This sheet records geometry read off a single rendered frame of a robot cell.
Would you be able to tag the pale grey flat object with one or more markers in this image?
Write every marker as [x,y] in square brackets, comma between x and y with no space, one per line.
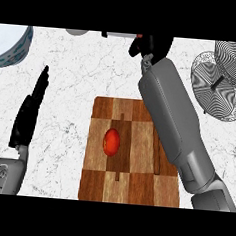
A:
[120,34]

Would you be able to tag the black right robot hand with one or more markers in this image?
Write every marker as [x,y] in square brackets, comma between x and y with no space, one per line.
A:
[155,45]

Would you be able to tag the red bell pepper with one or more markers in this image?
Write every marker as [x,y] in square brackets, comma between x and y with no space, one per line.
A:
[111,142]

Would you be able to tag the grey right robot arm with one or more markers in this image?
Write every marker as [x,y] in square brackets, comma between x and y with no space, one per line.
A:
[176,128]

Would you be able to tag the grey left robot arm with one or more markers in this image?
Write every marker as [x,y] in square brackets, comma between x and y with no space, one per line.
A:
[5,174]

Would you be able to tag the wooden checkered cutting board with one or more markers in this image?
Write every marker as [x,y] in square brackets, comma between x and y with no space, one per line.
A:
[132,153]

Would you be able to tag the grey round object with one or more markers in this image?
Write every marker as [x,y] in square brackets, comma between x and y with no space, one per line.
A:
[77,32]

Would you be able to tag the white bowl with teal pattern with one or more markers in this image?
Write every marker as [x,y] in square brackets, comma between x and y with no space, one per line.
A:
[10,44]

